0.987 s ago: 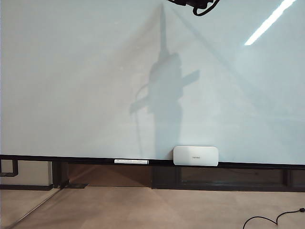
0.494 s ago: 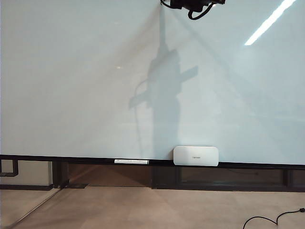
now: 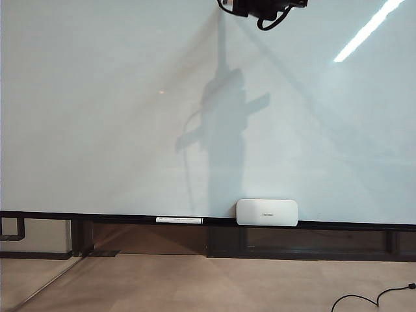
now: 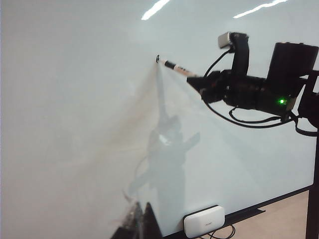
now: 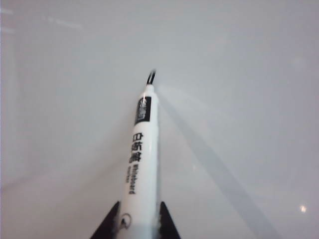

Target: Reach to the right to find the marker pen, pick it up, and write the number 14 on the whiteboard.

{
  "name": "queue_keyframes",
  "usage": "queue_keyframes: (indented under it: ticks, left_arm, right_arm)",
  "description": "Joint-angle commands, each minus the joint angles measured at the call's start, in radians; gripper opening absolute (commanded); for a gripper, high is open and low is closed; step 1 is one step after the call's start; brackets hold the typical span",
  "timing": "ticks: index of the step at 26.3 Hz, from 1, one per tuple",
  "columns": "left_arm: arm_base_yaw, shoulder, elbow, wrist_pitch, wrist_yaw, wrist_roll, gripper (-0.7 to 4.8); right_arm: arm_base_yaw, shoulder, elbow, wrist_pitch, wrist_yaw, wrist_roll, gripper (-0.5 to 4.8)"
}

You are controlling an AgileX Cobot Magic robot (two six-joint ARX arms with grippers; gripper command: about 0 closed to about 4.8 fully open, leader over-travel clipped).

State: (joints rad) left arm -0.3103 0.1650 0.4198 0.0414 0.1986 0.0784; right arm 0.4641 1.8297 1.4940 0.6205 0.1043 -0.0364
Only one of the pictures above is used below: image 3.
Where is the white marker pen black cap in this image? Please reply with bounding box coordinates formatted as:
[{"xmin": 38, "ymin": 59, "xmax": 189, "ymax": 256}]
[{"xmin": 155, "ymin": 216, "xmax": 205, "ymax": 226}]

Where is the black whiteboard marker tray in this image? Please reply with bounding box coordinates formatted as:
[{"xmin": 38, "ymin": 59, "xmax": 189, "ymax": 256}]
[{"xmin": 81, "ymin": 214, "xmax": 358, "ymax": 229}]

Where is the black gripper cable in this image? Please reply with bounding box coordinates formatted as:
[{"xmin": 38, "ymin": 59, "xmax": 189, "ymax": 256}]
[{"xmin": 255, "ymin": 5, "xmax": 295, "ymax": 32}]

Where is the black wall pipe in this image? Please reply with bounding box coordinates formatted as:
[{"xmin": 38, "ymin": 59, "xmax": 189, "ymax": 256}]
[{"xmin": 0, "ymin": 216, "xmax": 26, "ymax": 242}]

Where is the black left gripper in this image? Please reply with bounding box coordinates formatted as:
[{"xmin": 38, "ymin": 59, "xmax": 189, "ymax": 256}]
[{"xmin": 232, "ymin": 0, "xmax": 309, "ymax": 19}]

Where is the black skirting board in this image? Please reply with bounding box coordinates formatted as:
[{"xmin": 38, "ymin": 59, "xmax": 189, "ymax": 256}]
[{"xmin": 0, "ymin": 250, "xmax": 73, "ymax": 261}]

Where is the white rectangular whiteboard eraser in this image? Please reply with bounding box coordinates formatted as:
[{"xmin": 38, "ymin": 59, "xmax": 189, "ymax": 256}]
[{"xmin": 235, "ymin": 198, "xmax": 299, "ymax": 228}]

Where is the black metal whiteboard stand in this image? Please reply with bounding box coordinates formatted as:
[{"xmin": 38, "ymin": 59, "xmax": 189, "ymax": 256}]
[{"xmin": 70, "ymin": 219, "xmax": 122, "ymax": 258}]

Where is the glass panel metal edge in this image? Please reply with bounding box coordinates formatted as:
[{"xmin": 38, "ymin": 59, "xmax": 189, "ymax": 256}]
[{"xmin": 14, "ymin": 256, "xmax": 84, "ymax": 311}]

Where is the white glass whiteboard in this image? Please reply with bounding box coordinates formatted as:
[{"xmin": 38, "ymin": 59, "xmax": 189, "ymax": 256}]
[{"xmin": 0, "ymin": 0, "xmax": 416, "ymax": 226}]

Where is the dark wooden low cabinet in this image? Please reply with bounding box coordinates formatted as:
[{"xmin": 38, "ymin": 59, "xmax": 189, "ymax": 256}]
[{"xmin": 206, "ymin": 224, "xmax": 416, "ymax": 262}]

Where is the black floor power cable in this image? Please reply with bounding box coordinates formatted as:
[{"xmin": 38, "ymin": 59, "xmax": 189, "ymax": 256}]
[{"xmin": 330, "ymin": 282, "xmax": 416, "ymax": 312}]

